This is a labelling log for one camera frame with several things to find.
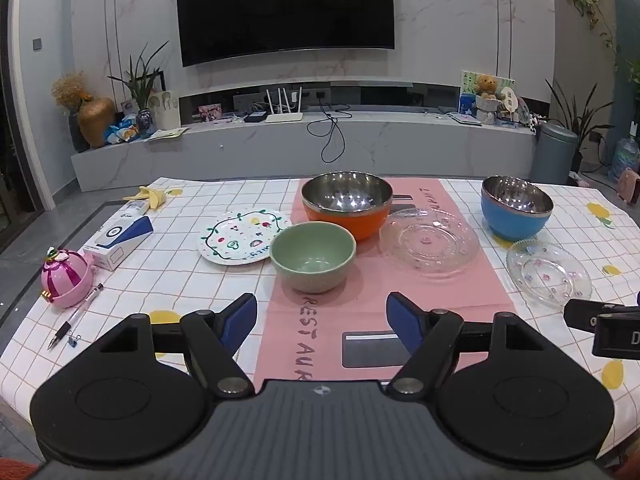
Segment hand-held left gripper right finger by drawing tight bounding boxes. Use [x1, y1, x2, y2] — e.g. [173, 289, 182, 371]
[386, 291, 550, 399]

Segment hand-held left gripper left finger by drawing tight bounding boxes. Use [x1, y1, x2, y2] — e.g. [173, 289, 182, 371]
[93, 292, 258, 399]

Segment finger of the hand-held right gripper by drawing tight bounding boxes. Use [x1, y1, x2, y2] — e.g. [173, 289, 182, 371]
[563, 298, 640, 334]

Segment small clear glass plate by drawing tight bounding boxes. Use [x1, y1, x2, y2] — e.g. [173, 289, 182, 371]
[506, 241, 593, 310]

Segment large clear glass plate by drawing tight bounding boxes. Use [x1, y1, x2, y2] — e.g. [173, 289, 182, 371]
[378, 208, 482, 279]

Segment white painted plate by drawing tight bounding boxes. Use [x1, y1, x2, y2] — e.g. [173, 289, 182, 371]
[197, 207, 292, 266]

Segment green ceramic bowl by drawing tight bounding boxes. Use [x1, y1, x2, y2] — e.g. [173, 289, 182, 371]
[270, 222, 357, 294]

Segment blue steel-lined bowl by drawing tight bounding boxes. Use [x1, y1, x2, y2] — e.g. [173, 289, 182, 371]
[481, 176, 555, 242]

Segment orange steel-lined bowl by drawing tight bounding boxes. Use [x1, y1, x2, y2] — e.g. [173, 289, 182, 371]
[301, 172, 394, 242]

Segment pink printed placemat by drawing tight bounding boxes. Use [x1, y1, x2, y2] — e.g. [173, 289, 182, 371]
[253, 176, 516, 389]

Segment pink small heater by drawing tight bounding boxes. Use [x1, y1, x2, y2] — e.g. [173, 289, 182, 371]
[617, 169, 640, 206]

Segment white and blue box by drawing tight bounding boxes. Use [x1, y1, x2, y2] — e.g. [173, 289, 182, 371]
[82, 200, 153, 271]

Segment banana peel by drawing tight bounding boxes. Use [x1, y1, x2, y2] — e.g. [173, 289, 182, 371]
[123, 186, 171, 209]

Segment blue water bottle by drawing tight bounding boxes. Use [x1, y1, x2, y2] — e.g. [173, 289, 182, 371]
[607, 137, 640, 184]

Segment grey trash can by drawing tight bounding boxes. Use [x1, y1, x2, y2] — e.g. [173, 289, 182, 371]
[530, 122, 579, 186]

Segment black pen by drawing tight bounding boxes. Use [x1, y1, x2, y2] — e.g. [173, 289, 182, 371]
[47, 282, 105, 351]

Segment grey marble television cabinet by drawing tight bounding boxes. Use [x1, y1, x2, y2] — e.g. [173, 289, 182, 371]
[70, 109, 539, 193]

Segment pink round toy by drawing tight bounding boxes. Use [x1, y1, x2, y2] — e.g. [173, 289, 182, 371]
[41, 246, 95, 309]

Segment tall potted plant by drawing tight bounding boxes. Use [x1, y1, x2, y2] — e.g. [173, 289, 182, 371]
[542, 77, 616, 172]

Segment yellow paper sheet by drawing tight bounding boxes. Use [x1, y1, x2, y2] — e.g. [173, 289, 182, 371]
[145, 127, 190, 142]

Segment white router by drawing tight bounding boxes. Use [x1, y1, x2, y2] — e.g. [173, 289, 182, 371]
[265, 87, 305, 124]

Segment illustrated white card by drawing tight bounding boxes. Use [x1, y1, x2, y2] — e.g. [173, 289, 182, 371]
[148, 90, 181, 131]

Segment snack packets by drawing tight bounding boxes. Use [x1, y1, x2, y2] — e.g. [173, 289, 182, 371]
[103, 115, 141, 145]

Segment white round fan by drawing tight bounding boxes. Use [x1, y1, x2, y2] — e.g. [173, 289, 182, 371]
[497, 85, 519, 117]

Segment gold vase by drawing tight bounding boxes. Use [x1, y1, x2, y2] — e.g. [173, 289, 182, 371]
[77, 97, 117, 149]

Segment bushy green plant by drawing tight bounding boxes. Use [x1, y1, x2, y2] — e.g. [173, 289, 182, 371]
[620, 57, 640, 136]

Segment brown teddy bear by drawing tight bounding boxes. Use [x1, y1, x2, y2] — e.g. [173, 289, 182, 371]
[474, 75, 499, 100]

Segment green leafy plant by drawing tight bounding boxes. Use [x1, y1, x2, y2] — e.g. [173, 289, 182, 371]
[107, 40, 171, 111]

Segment orange fleece clothing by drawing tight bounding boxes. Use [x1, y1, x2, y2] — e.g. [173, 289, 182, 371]
[0, 459, 41, 480]

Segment dried flower bunch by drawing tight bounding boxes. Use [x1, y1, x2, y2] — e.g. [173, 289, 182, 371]
[51, 72, 94, 112]

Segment hanging vine plant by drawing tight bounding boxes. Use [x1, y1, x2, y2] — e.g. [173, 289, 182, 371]
[562, 0, 619, 69]

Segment black cable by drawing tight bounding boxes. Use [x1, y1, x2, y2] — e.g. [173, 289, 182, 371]
[306, 92, 352, 164]

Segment black wall television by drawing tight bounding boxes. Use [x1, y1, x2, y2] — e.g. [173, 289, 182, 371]
[175, 0, 396, 67]

